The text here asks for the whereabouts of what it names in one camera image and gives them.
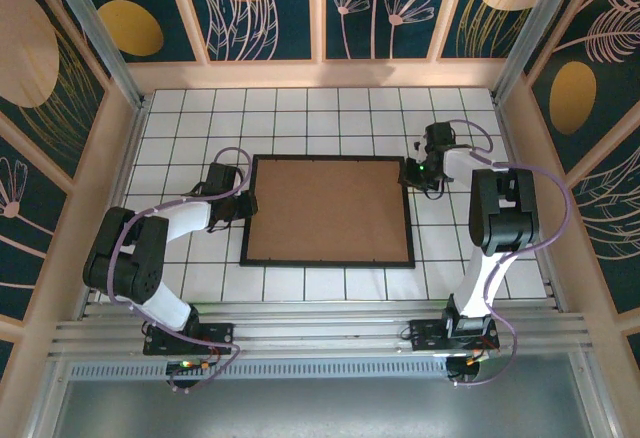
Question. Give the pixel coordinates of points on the grey metal sheet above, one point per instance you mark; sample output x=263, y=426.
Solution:
x=320, y=408

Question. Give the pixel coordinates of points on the aluminium table edge rail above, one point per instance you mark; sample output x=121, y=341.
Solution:
x=320, y=330

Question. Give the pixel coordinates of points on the small controller board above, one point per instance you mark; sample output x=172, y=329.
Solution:
x=465, y=365
x=192, y=365

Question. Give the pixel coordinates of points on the aluminium corner post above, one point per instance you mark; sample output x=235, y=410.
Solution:
x=95, y=33
x=537, y=28

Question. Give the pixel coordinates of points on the black picture frame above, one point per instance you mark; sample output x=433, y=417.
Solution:
x=325, y=264

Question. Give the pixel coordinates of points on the aluminium side rail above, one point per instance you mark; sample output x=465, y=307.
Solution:
x=112, y=183

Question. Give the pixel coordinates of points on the brown backing board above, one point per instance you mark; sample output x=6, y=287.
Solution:
x=325, y=208

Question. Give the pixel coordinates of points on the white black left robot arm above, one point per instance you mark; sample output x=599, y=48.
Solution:
x=125, y=258

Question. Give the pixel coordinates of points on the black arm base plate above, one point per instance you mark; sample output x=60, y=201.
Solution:
x=220, y=338
x=425, y=335

